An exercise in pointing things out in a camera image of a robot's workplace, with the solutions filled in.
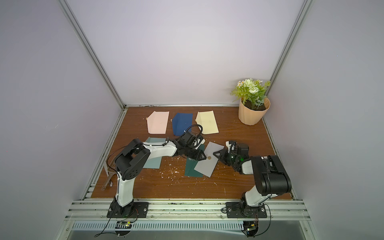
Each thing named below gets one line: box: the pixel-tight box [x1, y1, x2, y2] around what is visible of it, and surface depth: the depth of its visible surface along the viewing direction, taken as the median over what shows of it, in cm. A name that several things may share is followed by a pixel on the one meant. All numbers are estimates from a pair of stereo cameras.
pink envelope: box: [146, 110, 170, 134], surface depth 112 cm
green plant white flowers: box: [230, 78, 271, 110], surface depth 91 cm
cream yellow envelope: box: [195, 110, 219, 135], surface depth 115 cm
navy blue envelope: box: [172, 112, 193, 136], surface depth 112 cm
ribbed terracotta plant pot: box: [238, 97, 271, 126], surface depth 102 cm
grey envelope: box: [193, 141, 225, 178], surface depth 90 cm
